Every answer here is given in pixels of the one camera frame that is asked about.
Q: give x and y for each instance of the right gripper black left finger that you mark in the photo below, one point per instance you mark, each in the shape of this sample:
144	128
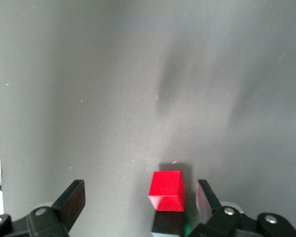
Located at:
69	205

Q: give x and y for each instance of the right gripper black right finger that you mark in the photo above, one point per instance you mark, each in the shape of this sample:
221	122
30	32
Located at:
213	205

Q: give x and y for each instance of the red cube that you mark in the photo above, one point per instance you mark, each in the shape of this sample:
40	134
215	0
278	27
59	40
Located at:
166	187

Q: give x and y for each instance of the black cube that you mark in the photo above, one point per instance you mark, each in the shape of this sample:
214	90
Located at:
166	223

